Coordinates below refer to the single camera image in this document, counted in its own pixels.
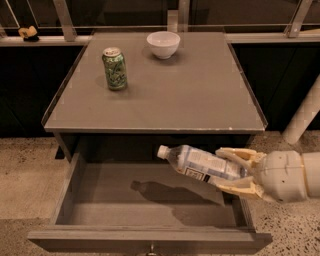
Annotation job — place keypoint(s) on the small yellow black object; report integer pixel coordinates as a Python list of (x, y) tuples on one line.
[(28, 33)]

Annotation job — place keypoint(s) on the metal railing frame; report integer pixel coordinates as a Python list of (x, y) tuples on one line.
[(242, 21)]

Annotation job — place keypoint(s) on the clear blue-label plastic bottle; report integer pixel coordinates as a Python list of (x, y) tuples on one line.
[(201, 165)]

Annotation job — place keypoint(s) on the white ceramic bowl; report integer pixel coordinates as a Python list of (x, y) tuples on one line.
[(163, 44)]

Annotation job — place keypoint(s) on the metal drawer knob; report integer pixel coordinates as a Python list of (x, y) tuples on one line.
[(151, 251)]

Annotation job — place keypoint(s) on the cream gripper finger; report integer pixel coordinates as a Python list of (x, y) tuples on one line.
[(247, 158), (245, 188)]

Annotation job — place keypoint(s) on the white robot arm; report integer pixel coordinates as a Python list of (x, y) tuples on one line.
[(311, 171)]

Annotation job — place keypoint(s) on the green soda can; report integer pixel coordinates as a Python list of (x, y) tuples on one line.
[(115, 68)]

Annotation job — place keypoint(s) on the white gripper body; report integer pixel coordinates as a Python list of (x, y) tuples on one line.
[(282, 176)]

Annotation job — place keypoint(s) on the white cylindrical post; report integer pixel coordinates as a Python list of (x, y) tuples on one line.
[(305, 114)]

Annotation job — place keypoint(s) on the open grey top drawer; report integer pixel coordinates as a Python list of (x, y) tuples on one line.
[(123, 208)]

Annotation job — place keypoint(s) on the grey cabinet with top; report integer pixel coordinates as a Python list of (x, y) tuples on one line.
[(199, 90)]

